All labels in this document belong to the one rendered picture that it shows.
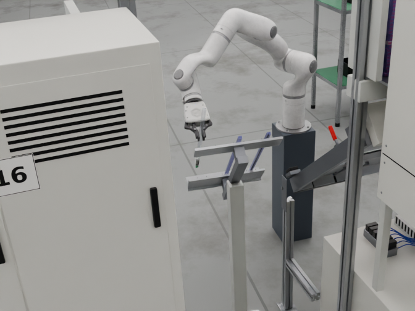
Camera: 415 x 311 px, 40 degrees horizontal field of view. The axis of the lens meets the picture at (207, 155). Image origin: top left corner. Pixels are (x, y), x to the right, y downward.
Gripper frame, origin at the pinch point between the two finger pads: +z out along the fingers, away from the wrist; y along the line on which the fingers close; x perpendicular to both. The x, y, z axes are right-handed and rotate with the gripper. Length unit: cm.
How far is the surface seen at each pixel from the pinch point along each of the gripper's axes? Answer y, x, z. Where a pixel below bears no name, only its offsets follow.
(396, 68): 48, -71, 31
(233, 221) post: 9.1, 21.7, 30.5
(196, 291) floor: -4, 98, 35
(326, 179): 57, 28, 15
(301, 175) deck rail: 40.9, 14.7, 17.7
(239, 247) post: 11, 33, 38
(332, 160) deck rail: 44, -15, 28
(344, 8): 144, 106, -157
